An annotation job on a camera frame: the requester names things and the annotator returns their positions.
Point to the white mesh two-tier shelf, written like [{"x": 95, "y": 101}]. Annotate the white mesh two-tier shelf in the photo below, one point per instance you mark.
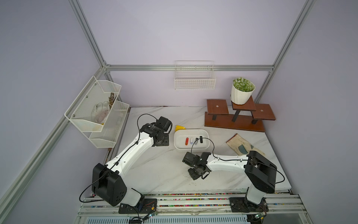
[{"x": 79, "y": 113}]

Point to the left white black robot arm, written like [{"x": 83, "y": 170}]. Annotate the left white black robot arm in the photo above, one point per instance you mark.
[{"x": 108, "y": 179}]

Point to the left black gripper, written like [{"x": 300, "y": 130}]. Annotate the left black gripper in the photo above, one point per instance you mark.
[{"x": 166, "y": 142}]

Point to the clear bag in shelf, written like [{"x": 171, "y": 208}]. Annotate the clear bag in shelf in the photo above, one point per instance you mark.
[{"x": 100, "y": 112}]

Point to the white pot green plant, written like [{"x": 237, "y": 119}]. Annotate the white pot green plant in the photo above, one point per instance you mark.
[{"x": 242, "y": 90}]

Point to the brown wooden stepped stand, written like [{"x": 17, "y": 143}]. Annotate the brown wooden stepped stand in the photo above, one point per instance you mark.
[{"x": 247, "y": 117}]

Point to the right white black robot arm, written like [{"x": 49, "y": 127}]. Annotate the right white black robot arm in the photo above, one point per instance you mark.
[{"x": 261, "y": 172}]

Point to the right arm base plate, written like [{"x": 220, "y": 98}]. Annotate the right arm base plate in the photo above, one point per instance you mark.
[{"x": 240, "y": 204}]

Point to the white wire wall basket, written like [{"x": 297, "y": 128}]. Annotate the white wire wall basket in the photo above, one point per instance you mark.
[{"x": 194, "y": 75}]

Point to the white storage box tray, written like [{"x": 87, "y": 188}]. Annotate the white storage box tray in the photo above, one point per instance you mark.
[{"x": 181, "y": 135}]

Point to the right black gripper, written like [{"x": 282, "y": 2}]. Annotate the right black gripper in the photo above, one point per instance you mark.
[{"x": 193, "y": 175}]

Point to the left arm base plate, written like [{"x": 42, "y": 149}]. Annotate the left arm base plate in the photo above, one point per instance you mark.
[{"x": 146, "y": 206}]

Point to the yellow object behind tray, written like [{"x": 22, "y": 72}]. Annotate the yellow object behind tray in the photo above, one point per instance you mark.
[{"x": 177, "y": 128}]

